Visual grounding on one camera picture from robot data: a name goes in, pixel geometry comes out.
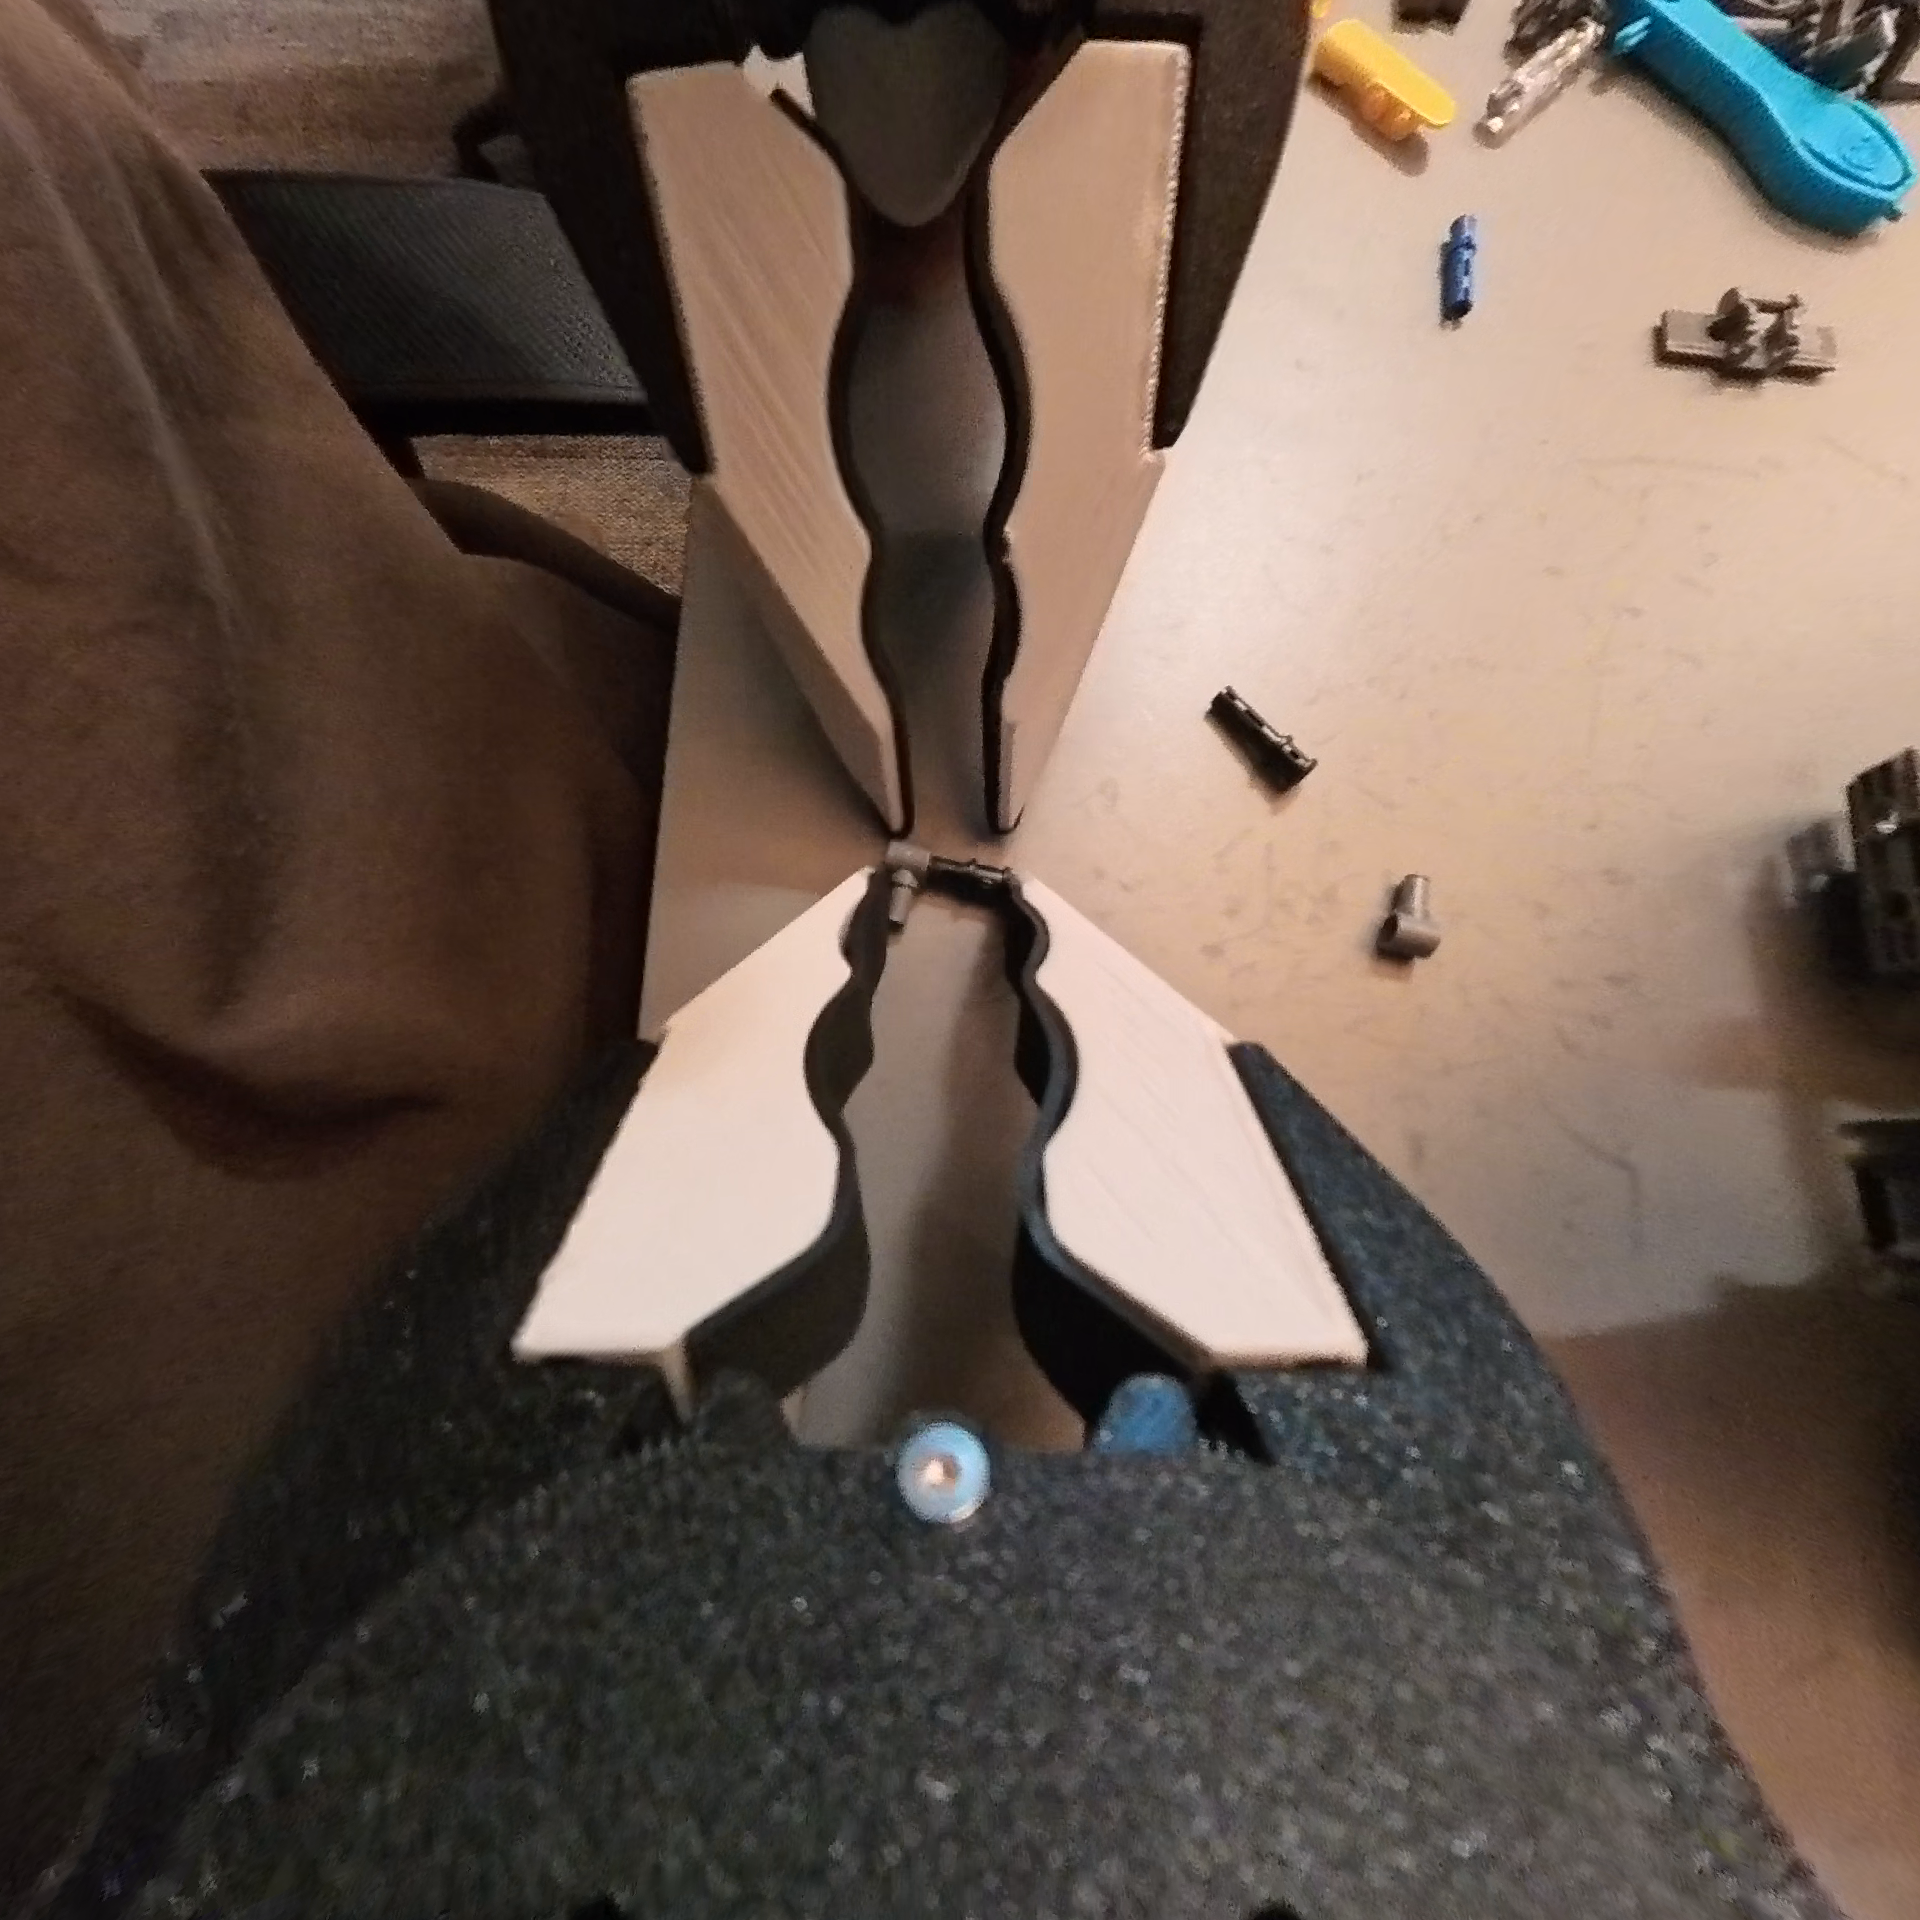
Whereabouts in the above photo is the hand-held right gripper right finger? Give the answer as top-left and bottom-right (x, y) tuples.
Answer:
(1000, 871), (1376, 1418)

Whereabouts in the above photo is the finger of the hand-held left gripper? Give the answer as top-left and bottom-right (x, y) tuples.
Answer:
(966, 37), (1192, 838)
(623, 56), (917, 838)

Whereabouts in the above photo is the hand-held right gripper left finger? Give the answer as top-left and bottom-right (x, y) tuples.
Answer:
(511, 862), (902, 1423)

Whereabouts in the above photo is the dark grey toy track link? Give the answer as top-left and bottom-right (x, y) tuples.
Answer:
(1655, 288), (1845, 384)

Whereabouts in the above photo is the grey ribbed cloth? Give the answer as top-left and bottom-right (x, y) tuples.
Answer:
(208, 163), (650, 441)

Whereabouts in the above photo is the yellow curved toy piece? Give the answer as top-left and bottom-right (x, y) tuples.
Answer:
(1310, 15), (1460, 139)

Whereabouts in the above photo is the clear toy piece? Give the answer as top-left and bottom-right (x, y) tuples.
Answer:
(1475, 15), (1605, 143)

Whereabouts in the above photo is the person's brown trouser leg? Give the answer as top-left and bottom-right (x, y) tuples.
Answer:
(0, 0), (684, 1920)

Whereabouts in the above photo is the teal brick separator tool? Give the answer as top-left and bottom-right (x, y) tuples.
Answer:
(1605, 0), (1911, 232)

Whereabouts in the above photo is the yellow black tracked toy vehicle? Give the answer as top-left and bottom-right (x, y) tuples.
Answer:
(1782, 747), (1920, 1261)

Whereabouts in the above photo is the pile of toy building pieces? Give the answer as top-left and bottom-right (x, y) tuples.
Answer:
(1392, 0), (1920, 97)

